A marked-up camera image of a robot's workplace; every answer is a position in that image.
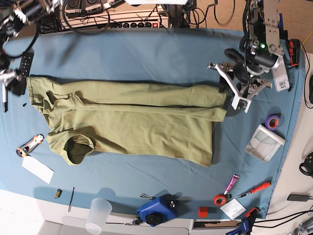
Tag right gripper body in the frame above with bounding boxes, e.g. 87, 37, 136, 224
0, 69, 19, 86

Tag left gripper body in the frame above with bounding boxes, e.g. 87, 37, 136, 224
207, 62, 272, 99

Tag olive green t-shirt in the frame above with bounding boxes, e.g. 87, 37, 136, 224
27, 77, 227, 167

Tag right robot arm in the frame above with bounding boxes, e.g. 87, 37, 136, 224
0, 0, 64, 95

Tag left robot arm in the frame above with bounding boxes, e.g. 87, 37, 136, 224
208, 0, 290, 102

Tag black and white marker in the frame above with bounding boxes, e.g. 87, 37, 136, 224
2, 83, 8, 113

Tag clear plastic package box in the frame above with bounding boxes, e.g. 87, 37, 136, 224
271, 57, 290, 92

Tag purple tape roll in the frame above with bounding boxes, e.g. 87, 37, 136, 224
265, 113, 281, 131

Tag rolled printed paper sheet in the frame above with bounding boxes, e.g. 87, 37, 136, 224
245, 124, 285, 163

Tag orange black clamp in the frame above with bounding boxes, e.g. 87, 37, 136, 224
289, 39, 301, 66

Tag orange grey utility knife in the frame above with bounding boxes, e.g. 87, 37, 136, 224
16, 134, 44, 157

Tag white paper card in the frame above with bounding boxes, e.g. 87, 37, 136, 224
22, 155, 54, 184

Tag pink glue tube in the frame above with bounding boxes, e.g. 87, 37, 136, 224
224, 174, 240, 195

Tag black power strip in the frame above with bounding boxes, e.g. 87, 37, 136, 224
122, 22, 159, 28

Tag red tape roll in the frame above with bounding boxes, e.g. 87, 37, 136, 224
213, 194, 228, 207

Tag small green battery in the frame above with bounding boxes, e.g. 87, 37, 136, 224
54, 189, 63, 199

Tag black power adapter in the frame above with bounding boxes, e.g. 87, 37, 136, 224
287, 194, 312, 202

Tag white square paper note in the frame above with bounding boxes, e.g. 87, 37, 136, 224
220, 198, 246, 220

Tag red cube block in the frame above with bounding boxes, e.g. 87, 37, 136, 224
198, 207, 208, 218

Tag black tweezers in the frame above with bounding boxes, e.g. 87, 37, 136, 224
68, 187, 75, 213

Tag blue orange spring clamp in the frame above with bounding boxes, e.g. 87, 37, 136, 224
226, 207, 259, 235

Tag blue plastic clamp device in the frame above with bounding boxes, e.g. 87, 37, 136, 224
136, 193, 178, 227

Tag translucent plastic cup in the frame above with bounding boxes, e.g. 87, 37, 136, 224
85, 198, 112, 235

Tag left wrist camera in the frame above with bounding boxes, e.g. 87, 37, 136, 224
231, 95, 251, 113

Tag orange handled screwdriver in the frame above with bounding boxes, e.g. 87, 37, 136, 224
237, 181, 271, 198

